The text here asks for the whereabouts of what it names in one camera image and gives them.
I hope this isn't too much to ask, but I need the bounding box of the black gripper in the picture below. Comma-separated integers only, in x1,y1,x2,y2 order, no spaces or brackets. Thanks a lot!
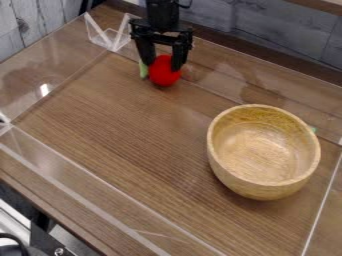
128,18,194,72

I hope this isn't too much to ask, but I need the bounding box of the red felt fruit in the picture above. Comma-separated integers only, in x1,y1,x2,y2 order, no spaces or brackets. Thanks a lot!
139,55,182,87

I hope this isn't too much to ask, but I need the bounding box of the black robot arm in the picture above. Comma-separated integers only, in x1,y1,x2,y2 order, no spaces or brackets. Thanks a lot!
130,0,194,71

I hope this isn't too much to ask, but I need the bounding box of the clear acrylic tray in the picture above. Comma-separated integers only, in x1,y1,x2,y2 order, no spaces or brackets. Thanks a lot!
0,18,342,256

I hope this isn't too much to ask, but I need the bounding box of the light wooden bowl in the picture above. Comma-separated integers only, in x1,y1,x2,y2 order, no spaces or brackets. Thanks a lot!
207,104,322,201

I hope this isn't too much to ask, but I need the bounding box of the black metal clamp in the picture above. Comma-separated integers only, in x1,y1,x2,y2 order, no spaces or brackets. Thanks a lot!
0,213,79,256

